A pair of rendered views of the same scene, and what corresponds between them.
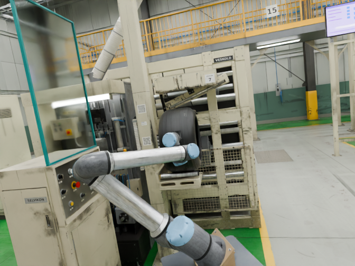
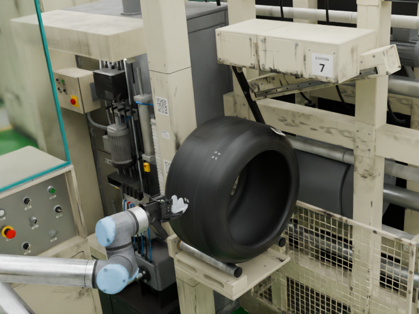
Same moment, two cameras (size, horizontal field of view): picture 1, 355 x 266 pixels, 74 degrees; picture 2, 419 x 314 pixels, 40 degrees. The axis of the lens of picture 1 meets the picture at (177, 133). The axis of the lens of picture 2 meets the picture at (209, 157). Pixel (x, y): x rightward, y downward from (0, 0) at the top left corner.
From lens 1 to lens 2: 147 cm
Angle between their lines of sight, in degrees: 39
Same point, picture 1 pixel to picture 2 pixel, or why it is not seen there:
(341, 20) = not seen: outside the picture
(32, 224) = not seen: outside the picture
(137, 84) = (155, 54)
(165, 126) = (174, 169)
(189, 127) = (209, 189)
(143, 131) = (165, 149)
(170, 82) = (245, 47)
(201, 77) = (304, 57)
